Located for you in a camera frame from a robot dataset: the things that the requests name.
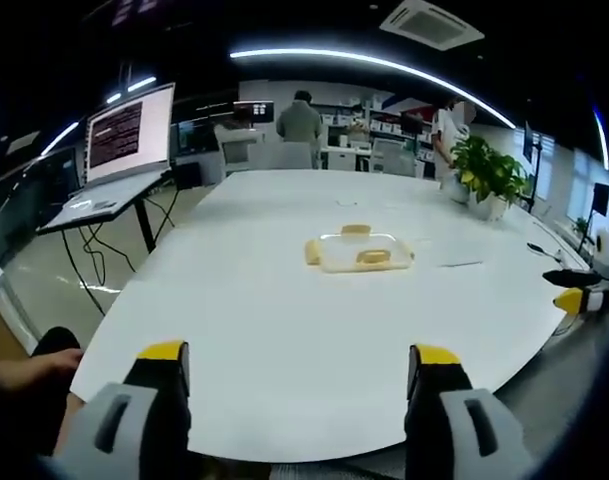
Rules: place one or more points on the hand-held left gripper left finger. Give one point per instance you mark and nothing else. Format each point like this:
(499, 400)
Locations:
(134, 400)

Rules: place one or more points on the ceiling air conditioner vent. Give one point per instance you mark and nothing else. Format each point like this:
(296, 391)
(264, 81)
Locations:
(431, 22)

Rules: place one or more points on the black desktop monitor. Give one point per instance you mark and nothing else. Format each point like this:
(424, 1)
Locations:
(254, 111)

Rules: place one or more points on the monitor on black stand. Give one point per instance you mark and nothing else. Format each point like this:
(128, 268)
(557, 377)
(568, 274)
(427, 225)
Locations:
(530, 145)

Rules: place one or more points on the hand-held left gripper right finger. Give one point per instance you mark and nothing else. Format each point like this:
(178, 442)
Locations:
(449, 400)

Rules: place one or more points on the clear container with yellow latches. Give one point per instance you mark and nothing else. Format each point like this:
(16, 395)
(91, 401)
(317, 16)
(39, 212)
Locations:
(359, 252)

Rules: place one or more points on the green potted plant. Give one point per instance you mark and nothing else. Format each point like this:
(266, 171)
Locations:
(489, 170)

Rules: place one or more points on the silver open laptop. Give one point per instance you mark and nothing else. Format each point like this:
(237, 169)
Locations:
(129, 135)

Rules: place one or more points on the small green plant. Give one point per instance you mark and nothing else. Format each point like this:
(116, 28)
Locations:
(582, 226)

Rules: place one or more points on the metal spoon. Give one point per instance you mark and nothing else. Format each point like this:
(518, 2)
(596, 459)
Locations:
(544, 251)

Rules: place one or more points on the person's own leg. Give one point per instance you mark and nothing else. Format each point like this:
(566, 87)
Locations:
(24, 370)

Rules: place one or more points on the white paper sheet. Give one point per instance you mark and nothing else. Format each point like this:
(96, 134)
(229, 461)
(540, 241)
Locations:
(460, 263)

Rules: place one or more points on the black laptop stand table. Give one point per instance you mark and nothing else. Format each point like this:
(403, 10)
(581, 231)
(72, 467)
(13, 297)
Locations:
(134, 200)

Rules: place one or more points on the small black screen on tripod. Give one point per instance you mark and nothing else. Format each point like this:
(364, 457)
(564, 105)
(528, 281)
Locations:
(601, 197)

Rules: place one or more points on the curved ceiling light strip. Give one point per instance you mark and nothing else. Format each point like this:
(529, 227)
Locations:
(384, 62)

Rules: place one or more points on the white plastic bag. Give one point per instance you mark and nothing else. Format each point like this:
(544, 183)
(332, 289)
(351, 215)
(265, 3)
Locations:
(456, 189)

